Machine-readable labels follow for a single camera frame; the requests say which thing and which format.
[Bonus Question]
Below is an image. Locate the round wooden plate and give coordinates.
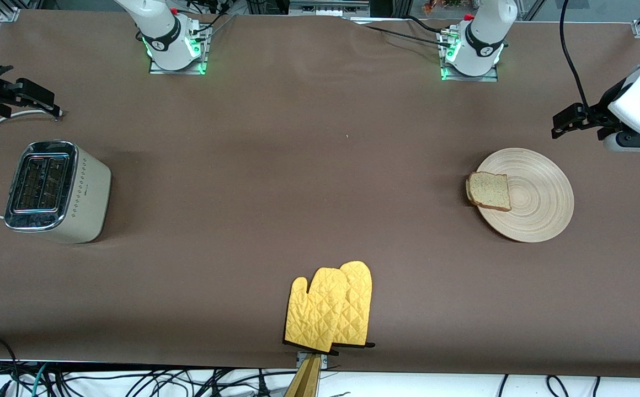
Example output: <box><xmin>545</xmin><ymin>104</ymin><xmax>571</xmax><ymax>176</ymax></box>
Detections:
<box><xmin>474</xmin><ymin>147</ymin><xmax>575</xmax><ymax>243</ymax></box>

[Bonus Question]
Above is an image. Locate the slice of brown bread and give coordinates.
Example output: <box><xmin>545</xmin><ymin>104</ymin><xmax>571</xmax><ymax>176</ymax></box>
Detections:
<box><xmin>466</xmin><ymin>171</ymin><xmax>513</xmax><ymax>212</ymax></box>

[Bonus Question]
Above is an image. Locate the cream and chrome toaster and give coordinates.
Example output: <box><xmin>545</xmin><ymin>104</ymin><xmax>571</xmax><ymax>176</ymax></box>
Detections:
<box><xmin>4</xmin><ymin>140</ymin><xmax>113</xmax><ymax>244</ymax></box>

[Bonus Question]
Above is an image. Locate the brown table cover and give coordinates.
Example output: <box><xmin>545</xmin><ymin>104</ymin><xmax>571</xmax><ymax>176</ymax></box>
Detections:
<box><xmin>0</xmin><ymin>8</ymin><xmax>640</xmax><ymax>379</ymax></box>

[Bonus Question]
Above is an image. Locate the grey background device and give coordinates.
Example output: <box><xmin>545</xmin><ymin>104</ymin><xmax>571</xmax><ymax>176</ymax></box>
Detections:
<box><xmin>289</xmin><ymin>0</ymin><xmax>371</xmax><ymax>17</ymax></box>

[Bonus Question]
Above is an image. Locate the yellow quilted oven mitt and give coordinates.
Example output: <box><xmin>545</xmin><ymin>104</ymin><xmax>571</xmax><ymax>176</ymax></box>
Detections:
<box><xmin>283</xmin><ymin>267</ymin><xmax>349</xmax><ymax>354</ymax></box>
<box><xmin>331</xmin><ymin>261</ymin><xmax>376</xmax><ymax>350</ymax></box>

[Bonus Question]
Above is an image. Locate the wooden beam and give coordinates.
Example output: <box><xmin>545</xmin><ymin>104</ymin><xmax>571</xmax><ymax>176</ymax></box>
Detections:
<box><xmin>284</xmin><ymin>355</ymin><xmax>322</xmax><ymax>397</ymax></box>

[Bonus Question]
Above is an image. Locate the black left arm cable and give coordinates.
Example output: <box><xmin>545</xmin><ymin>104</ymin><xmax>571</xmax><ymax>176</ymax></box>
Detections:
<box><xmin>559</xmin><ymin>0</ymin><xmax>592</xmax><ymax>111</ymax></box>

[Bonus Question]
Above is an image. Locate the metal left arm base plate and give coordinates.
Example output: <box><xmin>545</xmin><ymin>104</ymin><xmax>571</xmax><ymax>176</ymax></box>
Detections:
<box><xmin>439</xmin><ymin>26</ymin><xmax>500</xmax><ymax>83</ymax></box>

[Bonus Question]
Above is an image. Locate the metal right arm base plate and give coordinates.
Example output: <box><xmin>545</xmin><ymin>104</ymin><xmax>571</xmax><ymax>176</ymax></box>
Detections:
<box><xmin>148</xmin><ymin>15</ymin><xmax>211</xmax><ymax>76</ymax></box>

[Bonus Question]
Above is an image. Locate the black base power cable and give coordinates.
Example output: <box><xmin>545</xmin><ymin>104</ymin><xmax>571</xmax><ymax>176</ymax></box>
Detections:
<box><xmin>350</xmin><ymin>15</ymin><xmax>454</xmax><ymax>49</ymax></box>

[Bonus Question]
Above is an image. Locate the teal floor cable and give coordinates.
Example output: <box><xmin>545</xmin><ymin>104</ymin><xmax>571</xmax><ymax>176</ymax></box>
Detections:
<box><xmin>29</xmin><ymin>363</ymin><xmax>50</xmax><ymax>396</ymax></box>

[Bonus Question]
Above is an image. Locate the small metal bracket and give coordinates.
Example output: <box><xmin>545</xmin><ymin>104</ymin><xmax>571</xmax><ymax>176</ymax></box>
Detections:
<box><xmin>296</xmin><ymin>351</ymin><xmax>330</xmax><ymax>371</ymax></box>

